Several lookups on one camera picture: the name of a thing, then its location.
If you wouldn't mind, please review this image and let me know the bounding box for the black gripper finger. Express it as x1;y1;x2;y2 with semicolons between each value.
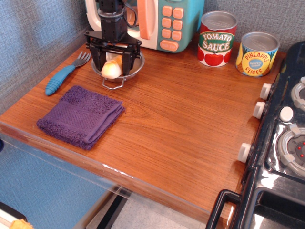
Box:
90;45;107;71
122;52;136;75

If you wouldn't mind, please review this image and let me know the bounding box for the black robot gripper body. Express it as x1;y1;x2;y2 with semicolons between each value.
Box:
84;10;142;59

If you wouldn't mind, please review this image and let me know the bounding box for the toy bread loaf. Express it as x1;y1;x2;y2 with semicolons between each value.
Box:
101;55;123;79

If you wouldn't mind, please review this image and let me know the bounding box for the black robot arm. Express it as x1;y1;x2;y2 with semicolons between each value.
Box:
85;0;142;78

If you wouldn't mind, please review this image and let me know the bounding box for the purple folded towel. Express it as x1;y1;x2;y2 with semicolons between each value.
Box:
36;86;125;150

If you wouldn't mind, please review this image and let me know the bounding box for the orange microwave turntable plate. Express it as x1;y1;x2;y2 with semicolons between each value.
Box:
127;6;139;28

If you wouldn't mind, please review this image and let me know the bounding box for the teal toy microwave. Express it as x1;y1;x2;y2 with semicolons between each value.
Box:
85;0;205;53

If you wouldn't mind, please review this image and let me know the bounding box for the tomato sauce can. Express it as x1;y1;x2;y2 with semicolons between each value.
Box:
197;11;238;67

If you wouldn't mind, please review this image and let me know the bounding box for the pineapple slices can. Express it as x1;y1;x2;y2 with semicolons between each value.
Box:
235;31;280;77

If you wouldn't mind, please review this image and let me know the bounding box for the white stove knob middle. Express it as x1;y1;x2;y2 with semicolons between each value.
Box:
253;102;265;119

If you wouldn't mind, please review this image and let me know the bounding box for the white stove knob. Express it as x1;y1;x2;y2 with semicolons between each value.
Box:
237;143;252;163
260;83;272;100
253;102;265;119

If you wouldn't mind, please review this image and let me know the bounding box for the white stove knob top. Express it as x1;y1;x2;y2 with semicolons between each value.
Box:
260;83;272;100

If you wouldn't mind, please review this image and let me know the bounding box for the white stove knob bottom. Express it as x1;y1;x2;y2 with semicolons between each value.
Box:
237;143;252;163

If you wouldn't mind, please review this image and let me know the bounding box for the yellow object at corner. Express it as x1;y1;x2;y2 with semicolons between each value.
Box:
9;219;34;229

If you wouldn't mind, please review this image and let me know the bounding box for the black toy stove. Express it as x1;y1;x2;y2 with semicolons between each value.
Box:
205;41;305;229

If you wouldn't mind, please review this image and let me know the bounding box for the small steel bowl with handles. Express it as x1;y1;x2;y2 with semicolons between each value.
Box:
91;52;145;90

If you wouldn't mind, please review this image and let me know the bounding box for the fork with blue handle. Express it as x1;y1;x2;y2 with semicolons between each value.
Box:
45;52;91;96

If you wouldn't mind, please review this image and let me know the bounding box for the black oven door handle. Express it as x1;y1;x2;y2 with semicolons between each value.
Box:
206;189;241;229

